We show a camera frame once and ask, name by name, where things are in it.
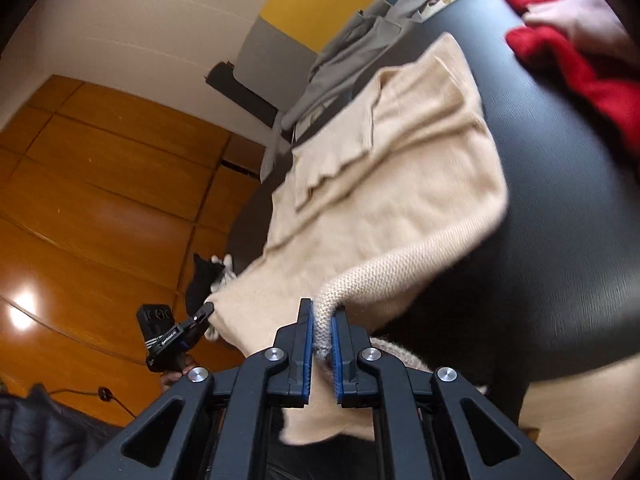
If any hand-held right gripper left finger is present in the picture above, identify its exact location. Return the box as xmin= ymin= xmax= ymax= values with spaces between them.
xmin=75 ymin=298 xmax=315 ymax=480

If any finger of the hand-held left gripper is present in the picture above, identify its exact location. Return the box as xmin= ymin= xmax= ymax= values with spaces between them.
xmin=181 ymin=300 xmax=217 ymax=334

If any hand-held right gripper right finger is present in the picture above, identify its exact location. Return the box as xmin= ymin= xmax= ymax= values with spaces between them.
xmin=329 ymin=306 xmax=561 ymax=480

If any cream knit sweater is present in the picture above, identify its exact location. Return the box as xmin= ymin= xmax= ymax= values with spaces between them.
xmin=202 ymin=32 xmax=511 ymax=446

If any red sweater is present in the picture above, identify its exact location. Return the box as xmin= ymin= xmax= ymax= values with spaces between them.
xmin=489 ymin=0 xmax=640 ymax=181

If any pink knit sweater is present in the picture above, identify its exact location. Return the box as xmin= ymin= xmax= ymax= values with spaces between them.
xmin=522 ymin=0 xmax=636 ymax=61

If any person's left hand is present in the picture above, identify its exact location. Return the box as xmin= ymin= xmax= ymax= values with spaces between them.
xmin=159 ymin=354 xmax=197 ymax=392

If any black and white fluffy cloth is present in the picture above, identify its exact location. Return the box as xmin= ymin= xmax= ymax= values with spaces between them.
xmin=184 ymin=253 xmax=237 ymax=313

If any person's dark jacket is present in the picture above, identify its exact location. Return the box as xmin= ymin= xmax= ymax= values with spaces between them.
xmin=0 ymin=382 xmax=123 ymax=480

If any black upright panel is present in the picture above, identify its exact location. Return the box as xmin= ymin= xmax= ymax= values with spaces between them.
xmin=205 ymin=60 xmax=281 ymax=128

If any grey yellow blue armchair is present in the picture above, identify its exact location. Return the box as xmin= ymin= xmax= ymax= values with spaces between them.
xmin=235 ymin=0 xmax=451 ymax=181

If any grey garment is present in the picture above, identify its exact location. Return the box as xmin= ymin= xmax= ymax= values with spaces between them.
xmin=282 ymin=0 xmax=433 ymax=133

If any black cable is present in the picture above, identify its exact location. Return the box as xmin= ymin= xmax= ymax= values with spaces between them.
xmin=47 ymin=386 xmax=137 ymax=418

